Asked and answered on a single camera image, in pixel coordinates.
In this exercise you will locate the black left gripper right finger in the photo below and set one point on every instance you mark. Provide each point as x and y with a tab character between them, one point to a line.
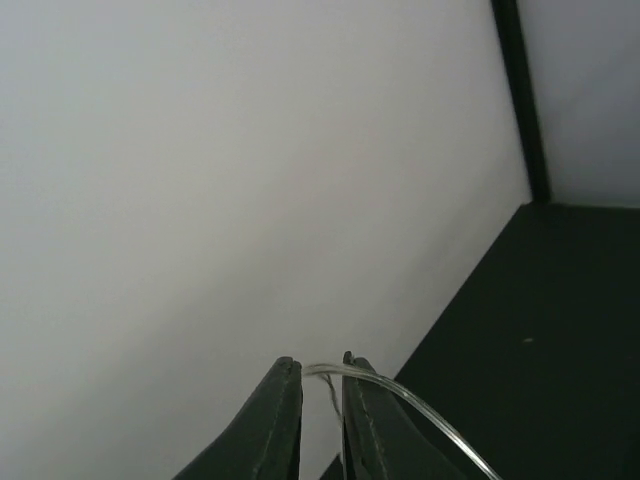
381	442

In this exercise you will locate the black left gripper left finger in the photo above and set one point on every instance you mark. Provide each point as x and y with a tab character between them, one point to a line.
263	439

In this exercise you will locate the black frame post back right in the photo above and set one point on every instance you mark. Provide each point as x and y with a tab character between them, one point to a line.
513	48

